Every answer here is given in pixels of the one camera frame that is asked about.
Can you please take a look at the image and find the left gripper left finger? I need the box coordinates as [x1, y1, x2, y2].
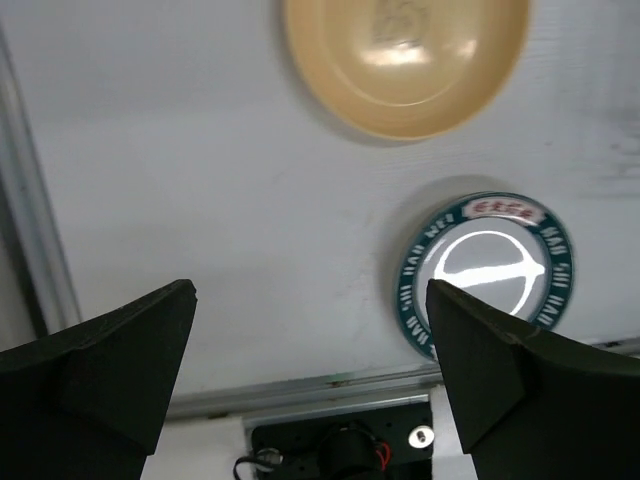
[1, 279, 197, 479]

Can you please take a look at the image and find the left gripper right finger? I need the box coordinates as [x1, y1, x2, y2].
[426, 279, 639, 479]

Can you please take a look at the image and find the grey patterned plate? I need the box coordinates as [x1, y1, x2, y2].
[394, 191, 575, 360]

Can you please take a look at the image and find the yellow plate with drawing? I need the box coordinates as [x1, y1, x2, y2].
[281, 0, 531, 141]

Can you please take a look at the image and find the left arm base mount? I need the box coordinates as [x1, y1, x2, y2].
[232, 398, 435, 480]

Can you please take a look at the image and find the aluminium rail side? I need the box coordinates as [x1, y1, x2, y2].
[1, 36, 82, 338]

